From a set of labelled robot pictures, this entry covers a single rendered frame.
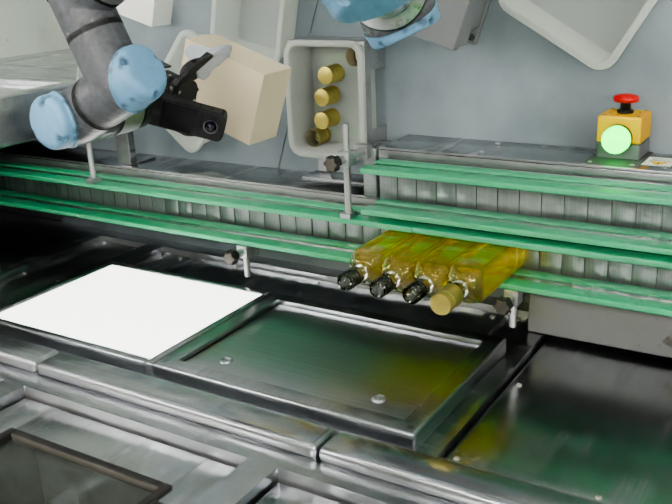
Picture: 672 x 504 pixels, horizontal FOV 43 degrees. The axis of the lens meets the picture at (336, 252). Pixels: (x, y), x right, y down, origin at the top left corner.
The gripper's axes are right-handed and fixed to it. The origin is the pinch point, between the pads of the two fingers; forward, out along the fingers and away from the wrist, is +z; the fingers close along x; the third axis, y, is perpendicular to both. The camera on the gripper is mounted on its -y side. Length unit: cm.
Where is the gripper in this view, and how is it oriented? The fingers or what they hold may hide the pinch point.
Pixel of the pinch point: (226, 90)
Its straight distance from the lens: 143.6
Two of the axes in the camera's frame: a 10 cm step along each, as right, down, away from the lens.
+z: 5.3, -3.0, 7.9
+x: -2.4, 8.5, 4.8
